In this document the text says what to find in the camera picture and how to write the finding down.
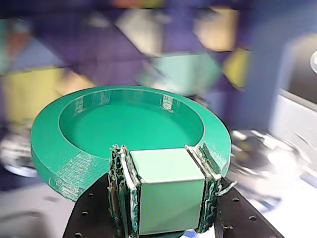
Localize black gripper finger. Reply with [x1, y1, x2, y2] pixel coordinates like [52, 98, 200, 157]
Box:
[63, 144, 141, 238]
[185, 142, 286, 238]

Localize green round 3D-printed tray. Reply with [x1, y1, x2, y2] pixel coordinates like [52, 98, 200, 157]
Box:
[30, 85, 232, 238]

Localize steel toy pot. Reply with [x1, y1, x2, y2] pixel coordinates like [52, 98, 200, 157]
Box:
[229, 128, 313, 207]

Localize grey desk divider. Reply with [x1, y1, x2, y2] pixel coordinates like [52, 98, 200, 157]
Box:
[271, 90, 317, 155]

